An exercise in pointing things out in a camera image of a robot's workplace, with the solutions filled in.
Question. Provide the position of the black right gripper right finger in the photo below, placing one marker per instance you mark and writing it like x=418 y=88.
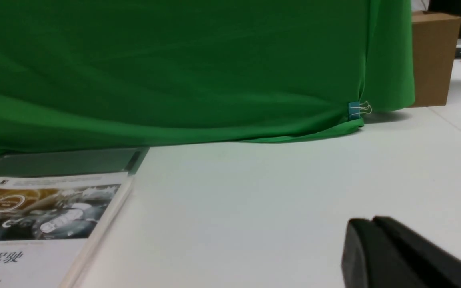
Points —
x=434 y=266

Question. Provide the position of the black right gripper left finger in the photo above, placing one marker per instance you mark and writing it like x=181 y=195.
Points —
x=370 y=260

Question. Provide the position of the blue binder clip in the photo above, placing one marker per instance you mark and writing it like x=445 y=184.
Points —
x=356 y=110

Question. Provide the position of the brown cardboard box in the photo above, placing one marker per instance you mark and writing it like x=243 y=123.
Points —
x=434 y=38

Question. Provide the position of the top white driving book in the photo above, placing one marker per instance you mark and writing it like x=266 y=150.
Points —
x=50 y=227

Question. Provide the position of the green backdrop cloth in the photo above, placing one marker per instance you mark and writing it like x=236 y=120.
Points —
x=92 y=74

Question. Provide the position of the metal desk cable hatch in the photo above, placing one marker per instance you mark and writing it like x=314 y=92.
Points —
x=71 y=163

